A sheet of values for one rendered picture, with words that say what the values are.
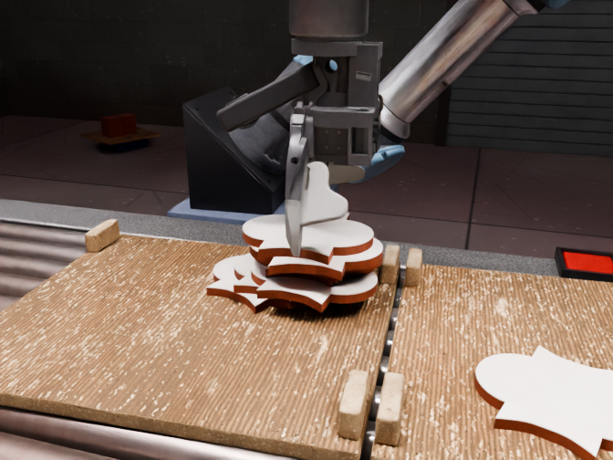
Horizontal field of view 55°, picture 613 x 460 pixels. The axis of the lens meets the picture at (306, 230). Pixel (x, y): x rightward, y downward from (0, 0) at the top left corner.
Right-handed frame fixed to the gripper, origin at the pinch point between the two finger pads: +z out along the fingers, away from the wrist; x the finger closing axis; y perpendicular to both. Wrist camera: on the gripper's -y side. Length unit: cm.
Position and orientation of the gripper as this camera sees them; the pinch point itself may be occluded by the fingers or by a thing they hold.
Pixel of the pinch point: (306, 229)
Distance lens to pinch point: 64.6
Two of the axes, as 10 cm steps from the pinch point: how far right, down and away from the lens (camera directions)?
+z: 0.0, 9.3, 3.7
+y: 9.7, 0.9, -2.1
